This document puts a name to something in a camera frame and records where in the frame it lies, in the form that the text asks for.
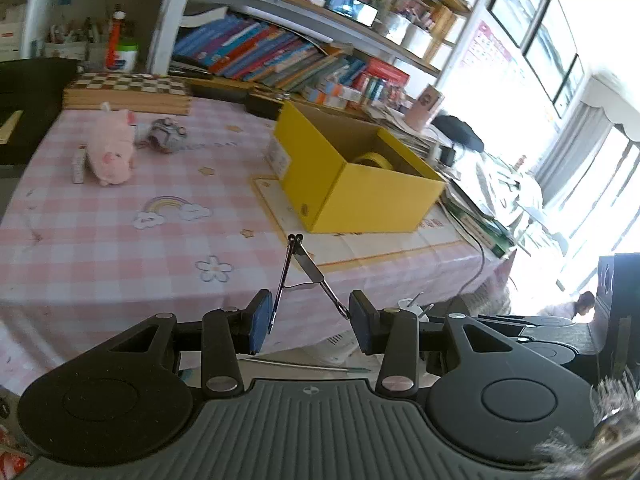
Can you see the white box red label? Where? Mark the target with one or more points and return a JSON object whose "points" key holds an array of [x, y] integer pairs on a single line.
{"points": [[10, 42]]}

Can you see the red printed box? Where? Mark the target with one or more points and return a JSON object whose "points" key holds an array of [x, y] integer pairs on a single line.
{"points": [[385, 72]]}

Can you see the yellow tape roll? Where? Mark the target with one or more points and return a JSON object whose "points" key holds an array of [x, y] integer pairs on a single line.
{"points": [[372, 159]]}

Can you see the pink cylindrical holder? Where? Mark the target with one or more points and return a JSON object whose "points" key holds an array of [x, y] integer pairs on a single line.
{"points": [[425, 107]]}

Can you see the black power adapter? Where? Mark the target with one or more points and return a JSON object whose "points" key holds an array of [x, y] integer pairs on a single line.
{"points": [[448, 156]]}

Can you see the red and white bottle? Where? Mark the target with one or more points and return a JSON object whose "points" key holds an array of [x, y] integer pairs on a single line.
{"points": [[114, 45]]}

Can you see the clear pen cup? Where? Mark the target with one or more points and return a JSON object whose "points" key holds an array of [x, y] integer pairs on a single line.
{"points": [[395, 27]]}

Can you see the white pen holder with pens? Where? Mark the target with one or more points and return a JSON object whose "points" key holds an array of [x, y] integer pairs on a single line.
{"points": [[65, 50]]}

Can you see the stack of papers and books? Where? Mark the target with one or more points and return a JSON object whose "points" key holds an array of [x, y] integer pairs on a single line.
{"points": [[400, 125]]}

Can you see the white red small carton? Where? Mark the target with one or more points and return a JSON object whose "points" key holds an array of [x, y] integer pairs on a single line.
{"points": [[80, 165]]}

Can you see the grey furry cloth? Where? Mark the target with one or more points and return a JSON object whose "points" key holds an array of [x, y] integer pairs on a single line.
{"points": [[610, 435]]}

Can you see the white plastic basket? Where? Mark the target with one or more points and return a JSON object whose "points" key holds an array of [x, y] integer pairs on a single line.
{"points": [[335, 350]]}

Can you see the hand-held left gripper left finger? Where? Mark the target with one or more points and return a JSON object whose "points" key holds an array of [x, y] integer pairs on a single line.
{"points": [[260, 320]]}

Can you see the grey frog toy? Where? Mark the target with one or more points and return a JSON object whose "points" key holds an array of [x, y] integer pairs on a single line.
{"points": [[167, 135]]}

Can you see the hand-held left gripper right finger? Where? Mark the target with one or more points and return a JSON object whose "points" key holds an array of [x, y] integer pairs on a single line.
{"points": [[362, 322]]}

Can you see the pink checkered desktop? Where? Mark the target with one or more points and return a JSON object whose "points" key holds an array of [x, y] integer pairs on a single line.
{"points": [[125, 270]]}

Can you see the orange white small carton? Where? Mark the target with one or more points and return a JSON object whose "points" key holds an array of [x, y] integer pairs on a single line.
{"points": [[345, 92], [320, 96]]}

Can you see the black pouch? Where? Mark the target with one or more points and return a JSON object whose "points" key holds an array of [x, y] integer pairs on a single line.
{"points": [[457, 130]]}

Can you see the grey patterned cloth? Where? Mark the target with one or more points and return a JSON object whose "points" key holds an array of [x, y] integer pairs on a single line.
{"points": [[515, 190]]}

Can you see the white cup with sticks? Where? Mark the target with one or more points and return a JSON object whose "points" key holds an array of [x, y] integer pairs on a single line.
{"points": [[407, 304]]}

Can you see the white bookshelf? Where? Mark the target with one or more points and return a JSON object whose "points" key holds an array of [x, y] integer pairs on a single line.
{"points": [[165, 20]]}

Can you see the grey white curtain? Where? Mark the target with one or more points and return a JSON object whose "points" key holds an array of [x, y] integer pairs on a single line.
{"points": [[590, 150]]}

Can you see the pink pig plush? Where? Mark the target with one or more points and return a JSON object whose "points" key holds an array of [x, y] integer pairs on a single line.
{"points": [[112, 152]]}

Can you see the yellow cardboard box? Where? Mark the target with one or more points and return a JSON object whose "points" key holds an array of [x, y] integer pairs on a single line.
{"points": [[370, 200]]}

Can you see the wooden chessboard box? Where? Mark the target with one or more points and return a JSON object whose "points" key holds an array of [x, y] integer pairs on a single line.
{"points": [[125, 85]]}

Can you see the white side shelf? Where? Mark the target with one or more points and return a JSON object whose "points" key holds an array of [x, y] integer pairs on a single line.
{"points": [[35, 5]]}

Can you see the white pen cup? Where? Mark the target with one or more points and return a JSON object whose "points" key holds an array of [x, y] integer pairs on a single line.
{"points": [[420, 42]]}

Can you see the white canister green lid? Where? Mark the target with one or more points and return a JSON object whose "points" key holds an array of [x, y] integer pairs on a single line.
{"points": [[125, 60]]}

